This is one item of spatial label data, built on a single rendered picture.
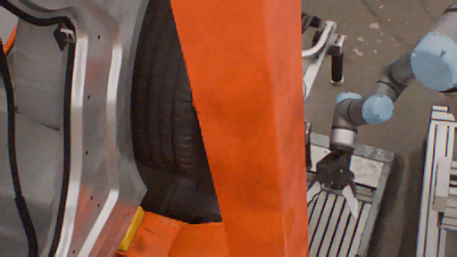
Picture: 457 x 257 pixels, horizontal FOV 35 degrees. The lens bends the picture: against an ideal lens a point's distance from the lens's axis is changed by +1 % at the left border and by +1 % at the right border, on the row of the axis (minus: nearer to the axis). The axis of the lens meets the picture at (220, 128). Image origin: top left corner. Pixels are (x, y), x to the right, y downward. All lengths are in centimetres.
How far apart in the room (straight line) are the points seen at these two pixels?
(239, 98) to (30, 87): 91
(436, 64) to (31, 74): 106
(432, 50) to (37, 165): 107
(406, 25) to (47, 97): 205
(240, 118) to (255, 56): 19
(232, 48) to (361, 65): 228
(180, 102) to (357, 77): 152
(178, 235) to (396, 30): 178
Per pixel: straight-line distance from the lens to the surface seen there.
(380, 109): 194
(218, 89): 125
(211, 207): 274
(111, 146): 191
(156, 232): 220
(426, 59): 162
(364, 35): 352
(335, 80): 234
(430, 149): 287
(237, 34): 111
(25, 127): 209
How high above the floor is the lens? 259
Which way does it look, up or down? 54 degrees down
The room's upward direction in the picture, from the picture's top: 11 degrees counter-clockwise
